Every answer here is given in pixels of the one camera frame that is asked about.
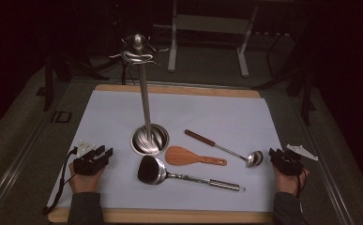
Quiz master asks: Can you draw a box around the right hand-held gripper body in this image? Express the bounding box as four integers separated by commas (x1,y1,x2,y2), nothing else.
270,143,320,177

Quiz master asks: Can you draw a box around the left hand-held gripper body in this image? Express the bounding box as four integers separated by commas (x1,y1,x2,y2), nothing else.
71,140,110,176

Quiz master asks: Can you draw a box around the small ladle with wooden handle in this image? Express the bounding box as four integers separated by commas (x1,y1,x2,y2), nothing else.
184,128,265,169

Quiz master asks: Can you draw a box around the steel utensil stand with hooks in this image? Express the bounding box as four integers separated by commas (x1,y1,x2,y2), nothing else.
108,33,171,158

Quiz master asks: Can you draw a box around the wooden rice paddle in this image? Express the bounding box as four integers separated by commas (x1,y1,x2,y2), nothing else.
164,145,228,167

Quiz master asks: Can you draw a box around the person's left hand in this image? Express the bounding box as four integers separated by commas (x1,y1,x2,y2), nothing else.
68,162,106,195

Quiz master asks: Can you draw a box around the person's right hand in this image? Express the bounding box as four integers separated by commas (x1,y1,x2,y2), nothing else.
273,165,310,197

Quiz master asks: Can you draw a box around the dark metal stand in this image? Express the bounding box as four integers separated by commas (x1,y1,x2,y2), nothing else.
36,52,110,113
252,31,317,127

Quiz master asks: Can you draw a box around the metal chair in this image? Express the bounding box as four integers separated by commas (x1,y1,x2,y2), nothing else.
152,0,260,78

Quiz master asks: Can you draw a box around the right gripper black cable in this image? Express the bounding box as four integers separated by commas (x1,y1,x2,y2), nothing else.
295,168,309,199

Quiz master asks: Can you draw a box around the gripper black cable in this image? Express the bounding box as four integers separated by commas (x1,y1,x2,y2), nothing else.
41,146,79,216
295,168,309,199

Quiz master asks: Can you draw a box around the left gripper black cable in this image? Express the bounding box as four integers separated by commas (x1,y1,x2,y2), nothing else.
41,146,79,216

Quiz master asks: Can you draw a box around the black rectangular floor bracket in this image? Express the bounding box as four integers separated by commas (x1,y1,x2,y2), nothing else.
51,110,73,124

